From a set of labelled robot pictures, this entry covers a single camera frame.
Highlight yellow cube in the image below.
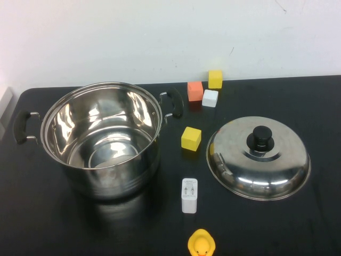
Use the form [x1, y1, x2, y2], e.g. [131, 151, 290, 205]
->
[181, 126, 202, 151]
[208, 69, 223, 90]

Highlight white power adapter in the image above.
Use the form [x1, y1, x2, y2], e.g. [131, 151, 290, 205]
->
[181, 178, 199, 214]

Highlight light grey side cabinet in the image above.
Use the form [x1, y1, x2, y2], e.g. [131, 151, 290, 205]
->
[0, 86, 13, 141]

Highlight stainless steel pot black handles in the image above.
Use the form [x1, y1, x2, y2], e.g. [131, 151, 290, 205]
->
[13, 81, 185, 201]

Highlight white cube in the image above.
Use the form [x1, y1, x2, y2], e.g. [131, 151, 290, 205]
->
[201, 89, 219, 108]

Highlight steel lid with black knob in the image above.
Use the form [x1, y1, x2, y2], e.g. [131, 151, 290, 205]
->
[205, 115, 312, 201]

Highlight orange cube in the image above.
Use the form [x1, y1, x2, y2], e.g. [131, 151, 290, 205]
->
[187, 81, 204, 102]

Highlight yellow rubber duck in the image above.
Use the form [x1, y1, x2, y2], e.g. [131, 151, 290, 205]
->
[187, 228, 216, 256]

